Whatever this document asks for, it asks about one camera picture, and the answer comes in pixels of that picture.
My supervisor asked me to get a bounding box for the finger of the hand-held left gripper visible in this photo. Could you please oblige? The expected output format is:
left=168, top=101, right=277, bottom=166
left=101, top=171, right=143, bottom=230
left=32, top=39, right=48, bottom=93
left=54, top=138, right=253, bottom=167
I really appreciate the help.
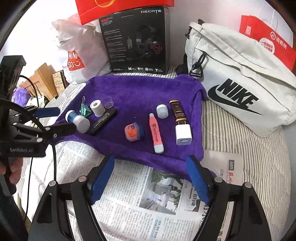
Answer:
left=26, top=106, right=60, bottom=118
left=35, top=122, right=77, bottom=144

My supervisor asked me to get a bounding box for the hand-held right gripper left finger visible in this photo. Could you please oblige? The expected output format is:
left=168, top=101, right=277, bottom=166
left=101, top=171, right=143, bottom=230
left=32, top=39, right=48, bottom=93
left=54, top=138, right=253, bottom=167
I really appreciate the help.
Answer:
left=29, top=155, right=115, bottom=241

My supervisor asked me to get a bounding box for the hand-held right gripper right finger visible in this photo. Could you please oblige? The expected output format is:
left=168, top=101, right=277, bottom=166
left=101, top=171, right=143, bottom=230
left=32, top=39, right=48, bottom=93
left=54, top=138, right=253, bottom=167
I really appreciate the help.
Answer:
left=186, top=155, right=271, bottom=241

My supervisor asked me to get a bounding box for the blue bottle with white cap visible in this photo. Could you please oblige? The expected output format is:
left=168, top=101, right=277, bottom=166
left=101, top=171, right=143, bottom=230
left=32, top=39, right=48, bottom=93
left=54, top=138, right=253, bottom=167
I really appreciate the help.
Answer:
left=65, top=110, right=90, bottom=133

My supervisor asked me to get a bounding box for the green binder clip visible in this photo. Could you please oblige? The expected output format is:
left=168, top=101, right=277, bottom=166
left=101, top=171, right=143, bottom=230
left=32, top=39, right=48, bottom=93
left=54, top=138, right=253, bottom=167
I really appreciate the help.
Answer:
left=79, top=96, right=92, bottom=117

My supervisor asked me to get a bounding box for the white tape roll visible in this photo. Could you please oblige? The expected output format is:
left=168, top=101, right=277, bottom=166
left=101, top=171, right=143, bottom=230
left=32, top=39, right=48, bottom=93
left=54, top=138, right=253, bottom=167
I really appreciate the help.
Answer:
left=90, top=100, right=105, bottom=117

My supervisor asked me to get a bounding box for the black rectangular stick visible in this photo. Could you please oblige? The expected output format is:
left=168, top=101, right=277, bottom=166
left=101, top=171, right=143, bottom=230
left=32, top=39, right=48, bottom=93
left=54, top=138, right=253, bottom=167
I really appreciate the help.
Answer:
left=88, top=109, right=117, bottom=136

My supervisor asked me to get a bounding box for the white cube charger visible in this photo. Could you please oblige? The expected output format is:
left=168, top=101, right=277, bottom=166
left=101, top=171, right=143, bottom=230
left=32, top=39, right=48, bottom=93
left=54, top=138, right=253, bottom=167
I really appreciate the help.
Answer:
left=175, top=124, right=193, bottom=146

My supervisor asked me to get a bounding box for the small pink and blue jar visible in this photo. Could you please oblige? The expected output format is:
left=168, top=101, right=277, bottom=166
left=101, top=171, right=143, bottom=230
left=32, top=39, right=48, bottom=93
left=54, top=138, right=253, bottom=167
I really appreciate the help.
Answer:
left=124, top=123, right=146, bottom=142

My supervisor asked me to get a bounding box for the dark brown gold tube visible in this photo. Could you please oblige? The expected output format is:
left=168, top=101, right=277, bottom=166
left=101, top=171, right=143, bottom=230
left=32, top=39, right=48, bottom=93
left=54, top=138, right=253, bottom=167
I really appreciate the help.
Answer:
left=169, top=100, right=188, bottom=127

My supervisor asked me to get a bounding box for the white plug-in night light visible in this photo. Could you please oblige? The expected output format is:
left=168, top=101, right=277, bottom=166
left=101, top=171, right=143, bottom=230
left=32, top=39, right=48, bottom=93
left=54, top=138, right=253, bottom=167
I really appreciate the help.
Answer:
left=156, top=104, right=168, bottom=119

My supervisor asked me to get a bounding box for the person's left hand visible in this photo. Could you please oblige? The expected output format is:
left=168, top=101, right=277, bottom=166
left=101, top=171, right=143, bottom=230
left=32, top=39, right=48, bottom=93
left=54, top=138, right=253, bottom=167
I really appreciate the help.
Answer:
left=0, top=157, right=23, bottom=186

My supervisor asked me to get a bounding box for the white spotted plush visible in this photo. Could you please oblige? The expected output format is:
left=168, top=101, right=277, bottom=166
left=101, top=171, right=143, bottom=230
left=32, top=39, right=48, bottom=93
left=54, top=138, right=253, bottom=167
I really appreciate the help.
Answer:
left=28, top=95, right=50, bottom=109

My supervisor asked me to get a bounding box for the purple plush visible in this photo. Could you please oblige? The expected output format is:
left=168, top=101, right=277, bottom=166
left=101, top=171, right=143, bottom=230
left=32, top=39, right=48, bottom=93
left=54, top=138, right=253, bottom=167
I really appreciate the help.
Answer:
left=11, top=87, right=30, bottom=109

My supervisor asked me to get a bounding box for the brown patterned box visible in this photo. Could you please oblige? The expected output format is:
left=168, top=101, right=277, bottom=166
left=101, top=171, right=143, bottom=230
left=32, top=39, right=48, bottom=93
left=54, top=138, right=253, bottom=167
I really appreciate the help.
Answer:
left=51, top=70, right=70, bottom=95

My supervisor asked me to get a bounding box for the wooden furniture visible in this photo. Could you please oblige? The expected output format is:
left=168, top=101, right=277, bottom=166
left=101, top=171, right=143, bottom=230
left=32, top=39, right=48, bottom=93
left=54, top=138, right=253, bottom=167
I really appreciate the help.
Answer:
left=20, top=62, right=59, bottom=101

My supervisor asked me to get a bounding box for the spread newspaper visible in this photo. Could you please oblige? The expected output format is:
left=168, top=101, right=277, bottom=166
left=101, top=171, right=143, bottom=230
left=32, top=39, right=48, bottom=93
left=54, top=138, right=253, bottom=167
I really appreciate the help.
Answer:
left=14, top=83, right=243, bottom=241

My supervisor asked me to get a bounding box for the clear plastic cap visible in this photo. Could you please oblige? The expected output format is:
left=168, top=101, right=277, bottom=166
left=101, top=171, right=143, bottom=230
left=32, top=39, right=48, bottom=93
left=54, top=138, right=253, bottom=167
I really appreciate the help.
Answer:
left=103, top=96, right=115, bottom=109

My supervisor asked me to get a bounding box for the white plastic shopping bag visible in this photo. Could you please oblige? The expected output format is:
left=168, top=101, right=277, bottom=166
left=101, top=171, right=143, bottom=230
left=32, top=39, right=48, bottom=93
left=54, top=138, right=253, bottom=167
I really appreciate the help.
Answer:
left=51, top=13, right=111, bottom=84

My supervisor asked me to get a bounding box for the purple towel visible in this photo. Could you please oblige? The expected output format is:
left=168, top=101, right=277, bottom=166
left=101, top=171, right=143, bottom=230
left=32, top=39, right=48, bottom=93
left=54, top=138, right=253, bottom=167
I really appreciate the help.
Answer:
left=54, top=74, right=216, bottom=179

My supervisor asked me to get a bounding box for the black headset box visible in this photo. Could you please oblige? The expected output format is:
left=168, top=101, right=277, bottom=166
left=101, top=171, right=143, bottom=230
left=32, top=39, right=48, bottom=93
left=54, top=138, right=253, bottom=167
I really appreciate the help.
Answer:
left=98, top=6, right=171, bottom=75

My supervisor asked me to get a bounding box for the red gold-print gift bag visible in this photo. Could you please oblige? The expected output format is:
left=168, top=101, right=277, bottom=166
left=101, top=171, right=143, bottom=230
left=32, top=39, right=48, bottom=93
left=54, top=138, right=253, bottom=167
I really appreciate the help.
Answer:
left=75, top=0, right=175, bottom=25

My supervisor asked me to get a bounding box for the grey waist bag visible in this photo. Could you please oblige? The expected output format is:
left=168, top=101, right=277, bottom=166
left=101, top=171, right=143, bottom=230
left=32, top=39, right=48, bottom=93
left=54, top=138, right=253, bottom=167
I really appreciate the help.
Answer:
left=176, top=20, right=296, bottom=137

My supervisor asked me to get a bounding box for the red white-handled paper bag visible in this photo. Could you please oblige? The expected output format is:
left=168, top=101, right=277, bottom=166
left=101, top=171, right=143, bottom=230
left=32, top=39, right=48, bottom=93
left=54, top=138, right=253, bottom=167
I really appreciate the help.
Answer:
left=239, top=7, right=296, bottom=72

